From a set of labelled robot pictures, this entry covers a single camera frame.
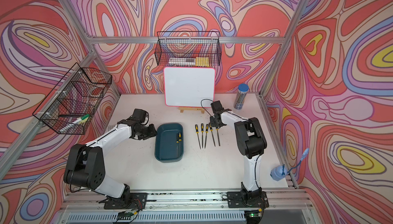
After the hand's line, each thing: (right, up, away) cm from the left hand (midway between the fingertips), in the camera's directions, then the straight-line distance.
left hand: (156, 133), depth 91 cm
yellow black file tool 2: (+34, +1, +8) cm, 35 cm away
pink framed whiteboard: (+19, +30, +10) cm, 37 cm away
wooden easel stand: (+20, +15, +14) cm, 29 cm away
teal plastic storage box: (+5, -6, +2) cm, 8 cm away
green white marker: (-33, +9, -21) cm, 40 cm away
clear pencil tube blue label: (+54, +27, +6) cm, 60 cm away
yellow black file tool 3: (+31, 0, +8) cm, 32 cm away
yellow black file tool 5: (+24, 0, +8) cm, 26 cm away
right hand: (+38, +3, +11) cm, 40 cm away
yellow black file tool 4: (+28, 0, +8) cm, 29 cm away
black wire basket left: (-37, +15, -18) cm, 44 cm away
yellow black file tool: (+38, -3, +5) cm, 38 cm away
